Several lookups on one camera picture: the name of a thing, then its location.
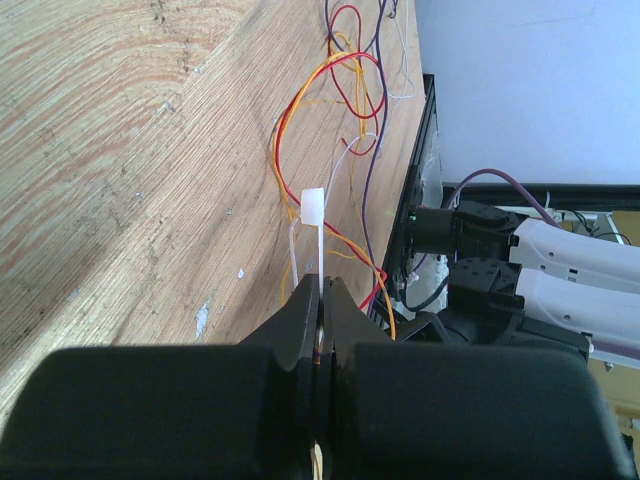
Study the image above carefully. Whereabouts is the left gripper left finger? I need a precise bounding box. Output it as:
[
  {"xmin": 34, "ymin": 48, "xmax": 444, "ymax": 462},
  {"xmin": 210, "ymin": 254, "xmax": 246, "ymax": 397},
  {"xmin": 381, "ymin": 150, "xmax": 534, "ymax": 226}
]
[{"xmin": 1, "ymin": 274, "xmax": 320, "ymax": 479}]

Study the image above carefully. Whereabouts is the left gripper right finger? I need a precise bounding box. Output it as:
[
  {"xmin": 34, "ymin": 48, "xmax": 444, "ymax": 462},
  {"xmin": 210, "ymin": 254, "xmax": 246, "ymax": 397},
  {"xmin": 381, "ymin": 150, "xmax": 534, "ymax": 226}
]
[{"xmin": 319, "ymin": 275, "xmax": 630, "ymax": 479}]

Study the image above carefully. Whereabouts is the purple wire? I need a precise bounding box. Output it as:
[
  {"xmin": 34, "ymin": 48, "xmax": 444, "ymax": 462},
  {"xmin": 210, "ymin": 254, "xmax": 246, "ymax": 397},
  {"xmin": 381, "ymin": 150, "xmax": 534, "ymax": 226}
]
[{"xmin": 324, "ymin": 0, "xmax": 401, "ymax": 316}]

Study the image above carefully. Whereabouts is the white zip tie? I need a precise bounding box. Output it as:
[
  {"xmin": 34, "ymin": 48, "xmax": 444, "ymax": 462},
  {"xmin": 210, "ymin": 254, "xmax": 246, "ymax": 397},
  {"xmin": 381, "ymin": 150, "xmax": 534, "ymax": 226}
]
[{"xmin": 288, "ymin": 187, "xmax": 326, "ymax": 299}]

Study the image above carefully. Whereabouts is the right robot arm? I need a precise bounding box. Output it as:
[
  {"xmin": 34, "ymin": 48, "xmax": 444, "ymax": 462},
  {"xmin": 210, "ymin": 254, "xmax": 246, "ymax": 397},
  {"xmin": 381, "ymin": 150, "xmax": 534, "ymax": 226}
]
[{"xmin": 403, "ymin": 201, "xmax": 639, "ymax": 368}]

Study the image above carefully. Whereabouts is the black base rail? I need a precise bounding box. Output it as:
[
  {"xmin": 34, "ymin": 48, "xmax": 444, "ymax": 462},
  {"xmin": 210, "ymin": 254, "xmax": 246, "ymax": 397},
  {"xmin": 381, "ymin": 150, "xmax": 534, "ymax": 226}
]
[{"xmin": 383, "ymin": 73, "xmax": 437, "ymax": 314}]

